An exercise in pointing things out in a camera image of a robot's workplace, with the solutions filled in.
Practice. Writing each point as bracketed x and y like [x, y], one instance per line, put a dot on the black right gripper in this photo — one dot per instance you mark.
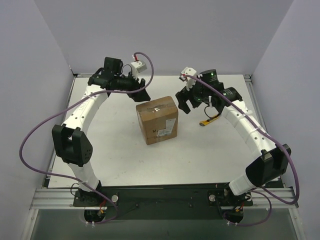
[187, 96]

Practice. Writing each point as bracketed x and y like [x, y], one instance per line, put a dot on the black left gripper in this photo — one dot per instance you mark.
[137, 86]

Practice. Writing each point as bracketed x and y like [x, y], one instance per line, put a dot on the brown cardboard express box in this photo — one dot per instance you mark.
[158, 119]

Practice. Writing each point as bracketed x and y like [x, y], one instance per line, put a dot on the yellow utility knife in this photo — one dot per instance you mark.
[208, 121]

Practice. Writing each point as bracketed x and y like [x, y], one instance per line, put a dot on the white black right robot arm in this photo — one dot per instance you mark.
[269, 160]

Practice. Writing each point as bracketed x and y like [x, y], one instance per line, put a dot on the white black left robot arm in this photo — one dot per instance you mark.
[70, 139]

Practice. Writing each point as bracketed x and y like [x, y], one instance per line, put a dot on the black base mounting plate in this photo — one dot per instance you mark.
[200, 211]

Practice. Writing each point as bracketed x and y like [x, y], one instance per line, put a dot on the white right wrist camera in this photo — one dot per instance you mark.
[188, 75]

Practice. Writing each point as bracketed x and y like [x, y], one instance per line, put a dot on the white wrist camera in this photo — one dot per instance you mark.
[188, 75]
[138, 67]

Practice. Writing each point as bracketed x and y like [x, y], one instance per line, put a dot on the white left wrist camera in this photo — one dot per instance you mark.
[138, 67]

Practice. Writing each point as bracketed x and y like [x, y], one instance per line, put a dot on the aluminium table edge rail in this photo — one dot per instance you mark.
[251, 101]

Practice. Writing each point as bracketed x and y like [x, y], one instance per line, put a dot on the aluminium front frame rail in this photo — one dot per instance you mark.
[49, 198]

